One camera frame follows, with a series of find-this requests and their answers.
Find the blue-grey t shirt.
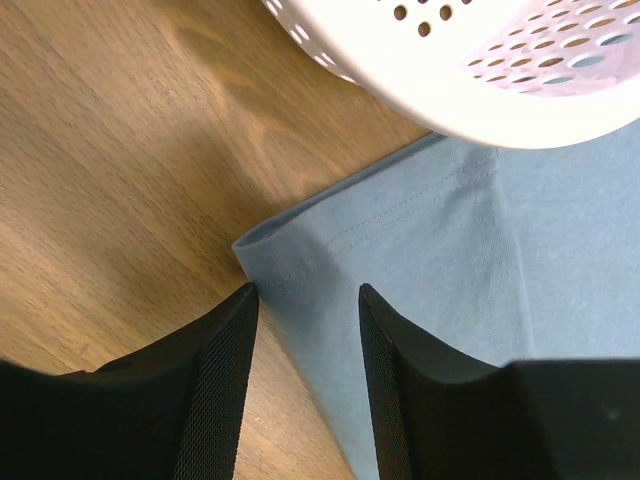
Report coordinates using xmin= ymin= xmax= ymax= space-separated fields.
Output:
xmin=233 ymin=124 xmax=639 ymax=479

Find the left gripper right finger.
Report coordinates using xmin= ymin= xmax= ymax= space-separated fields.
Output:
xmin=358 ymin=284 xmax=639 ymax=479

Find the white perforated plastic basket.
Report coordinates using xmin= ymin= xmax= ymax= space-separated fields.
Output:
xmin=265 ymin=0 xmax=639 ymax=149

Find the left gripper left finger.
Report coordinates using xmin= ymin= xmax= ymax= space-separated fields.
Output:
xmin=1 ymin=283 xmax=259 ymax=479

